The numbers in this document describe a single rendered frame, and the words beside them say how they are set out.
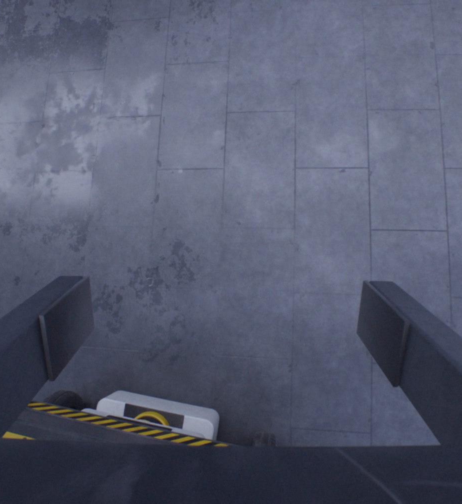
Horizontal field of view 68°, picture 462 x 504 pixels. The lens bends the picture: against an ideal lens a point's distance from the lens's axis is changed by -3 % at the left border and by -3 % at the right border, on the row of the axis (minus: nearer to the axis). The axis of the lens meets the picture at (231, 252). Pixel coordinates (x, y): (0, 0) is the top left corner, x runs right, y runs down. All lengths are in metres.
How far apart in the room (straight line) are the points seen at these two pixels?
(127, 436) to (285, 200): 0.63
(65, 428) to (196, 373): 0.36
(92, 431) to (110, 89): 0.90
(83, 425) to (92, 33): 1.09
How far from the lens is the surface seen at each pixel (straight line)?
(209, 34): 1.18
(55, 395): 0.94
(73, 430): 0.69
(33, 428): 0.73
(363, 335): 0.17
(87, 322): 0.17
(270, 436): 0.84
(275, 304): 0.88
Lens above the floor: 0.88
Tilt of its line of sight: 79 degrees down
